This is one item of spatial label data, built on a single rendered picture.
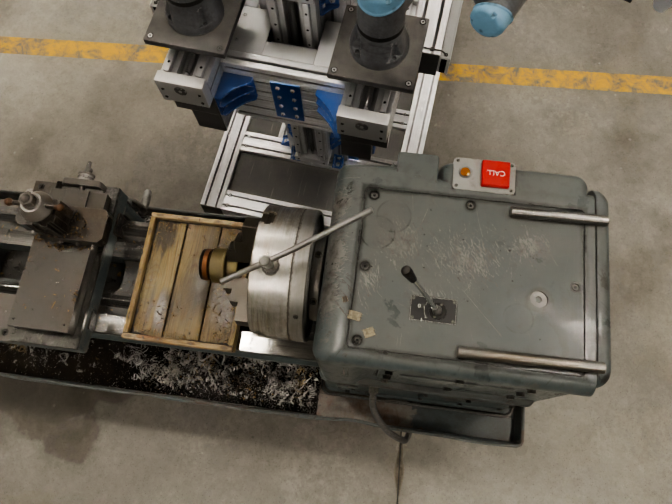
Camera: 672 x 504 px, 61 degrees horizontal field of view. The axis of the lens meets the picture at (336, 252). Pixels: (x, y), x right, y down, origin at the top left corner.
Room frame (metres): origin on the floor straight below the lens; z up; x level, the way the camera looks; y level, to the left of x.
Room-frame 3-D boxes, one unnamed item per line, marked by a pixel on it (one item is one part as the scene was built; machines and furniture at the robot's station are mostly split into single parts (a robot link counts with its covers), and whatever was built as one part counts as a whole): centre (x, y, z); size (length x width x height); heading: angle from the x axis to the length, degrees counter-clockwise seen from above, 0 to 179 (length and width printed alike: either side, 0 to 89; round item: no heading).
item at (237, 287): (0.33, 0.22, 1.09); 0.12 x 0.11 x 0.05; 168
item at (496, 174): (0.52, -0.36, 1.26); 0.06 x 0.06 x 0.02; 78
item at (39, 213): (0.61, 0.72, 1.13); 0.08 x 0.08 x 0.03
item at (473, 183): (0.52, -0.34, 1.23); 0.13 x 0.08 x 0.05; 78
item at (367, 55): (0.96, -0.16, 1.21); 0.15 x 0.15 x 0.10
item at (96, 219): (0.60, 0.69, 0.99); 0.20 x 0.10 x 0.05; 78
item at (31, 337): (0.55, 0.78, 0.90); 0.47 x 0.30 x 0.06; 168
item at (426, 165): (0.55, -0.19, 1.24); 0.09 x 0.08 x 0.03; 78
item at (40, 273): (0.55, 0.73, 0.95); 0.43 x 0.17 x 0.05; 168
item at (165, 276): (0.46, 0.40, 0.89); 0.36 x 0.30 x 0.04; 168
